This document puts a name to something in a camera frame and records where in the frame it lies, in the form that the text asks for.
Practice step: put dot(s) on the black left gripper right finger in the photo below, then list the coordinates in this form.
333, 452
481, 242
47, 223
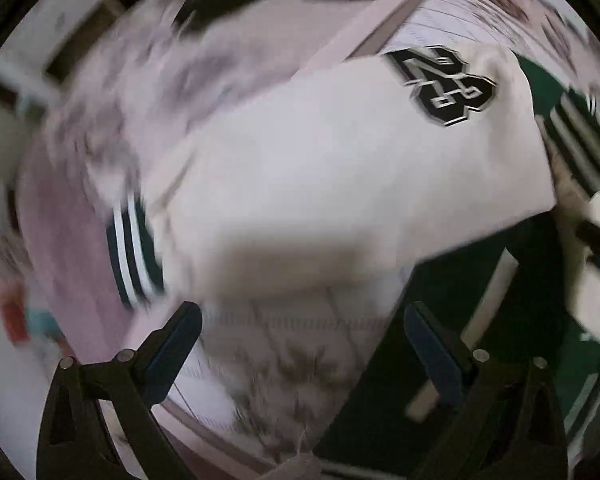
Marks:
508, 423

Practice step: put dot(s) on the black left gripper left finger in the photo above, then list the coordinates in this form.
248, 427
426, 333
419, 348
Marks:
74, 442

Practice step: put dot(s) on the green white varsity jacket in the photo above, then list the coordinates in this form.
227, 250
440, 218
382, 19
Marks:
529, 291

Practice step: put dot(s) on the white checked floral mat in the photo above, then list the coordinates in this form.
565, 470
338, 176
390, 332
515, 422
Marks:
288, 188

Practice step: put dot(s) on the floral rose bed blanket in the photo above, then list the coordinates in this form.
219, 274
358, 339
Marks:
82, 166

